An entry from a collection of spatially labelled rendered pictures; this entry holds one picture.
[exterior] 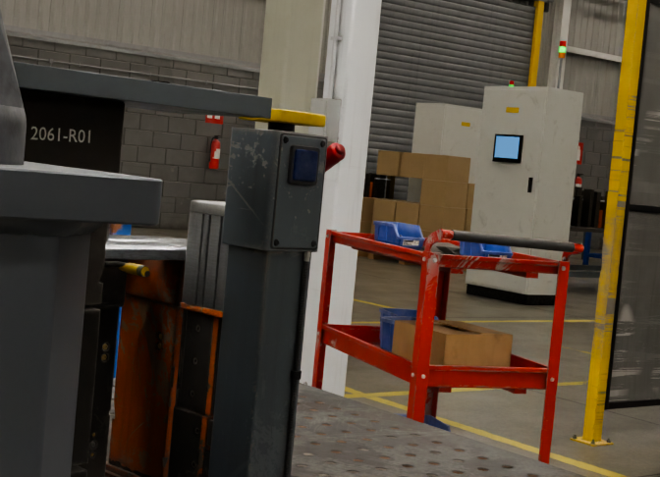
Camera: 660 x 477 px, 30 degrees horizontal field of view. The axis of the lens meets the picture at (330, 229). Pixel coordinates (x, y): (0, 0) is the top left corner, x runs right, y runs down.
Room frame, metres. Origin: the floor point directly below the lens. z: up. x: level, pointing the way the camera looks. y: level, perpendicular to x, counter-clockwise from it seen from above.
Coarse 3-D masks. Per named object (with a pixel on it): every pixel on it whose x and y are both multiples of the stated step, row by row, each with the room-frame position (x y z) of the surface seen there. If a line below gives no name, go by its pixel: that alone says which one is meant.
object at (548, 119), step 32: (512, 96) 11.53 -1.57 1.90; (544, 96) 11.23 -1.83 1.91; (576, 96) 11.46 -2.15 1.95; (480, 128) 11.83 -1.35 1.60; (512, 128) 11.50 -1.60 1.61; (544, 128) 11.22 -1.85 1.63; (576, 128) 11.49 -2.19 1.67; (480, 160) 11.78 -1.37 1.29; (512, 160) 11.44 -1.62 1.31; (544, 160) 11.24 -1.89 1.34; (576, 160) 11.52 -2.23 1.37; (480, 192) 11.75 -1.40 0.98; (512, 192) 11.44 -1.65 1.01; (544, 192) 11.27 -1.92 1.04; (480, 224) 11.72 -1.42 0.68; (512, 224) 11.41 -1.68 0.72; (544, 224) 11.30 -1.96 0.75; (544, 256) 11.33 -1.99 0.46; (480, 288) 11.69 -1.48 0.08; (512, 288) 11.35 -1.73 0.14; (544, 288) 11.36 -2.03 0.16
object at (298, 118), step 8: (272, 112) 1.14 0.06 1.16; (280, 112) 1.14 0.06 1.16; (288, 112) 1.14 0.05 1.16; (296, 112) 1.15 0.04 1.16; (304, 112) 1.16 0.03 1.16; (248, 120) 1.18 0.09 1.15; (256, 120) 1.16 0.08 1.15; (264, 120) 1.15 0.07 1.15; (272, 120) 1.14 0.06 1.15; (280, 120) 1.14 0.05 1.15; (288, 120) 1.14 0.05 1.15; (296, 120) 1.15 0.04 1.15; (304, 120) 1.16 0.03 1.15; (312, 120) 1.16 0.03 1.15; (320, 120) 1.17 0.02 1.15; (272, 128) 1.17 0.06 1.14; (280, 128) 1.16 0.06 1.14; (288, 128) 1.17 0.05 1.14
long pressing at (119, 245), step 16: (112, 240) 1.45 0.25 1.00; (128, 240) 1.49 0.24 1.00; (144, 240) 1.51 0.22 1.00; (160, 240) 1.52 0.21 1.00; (176, 240) 1.54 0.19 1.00; (112, 256) 1.34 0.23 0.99; (128, 256) 1.35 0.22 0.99; (144, 256) 1.37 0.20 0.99; (160, 256) 1.39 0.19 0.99; (176, 256) 1.40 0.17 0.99
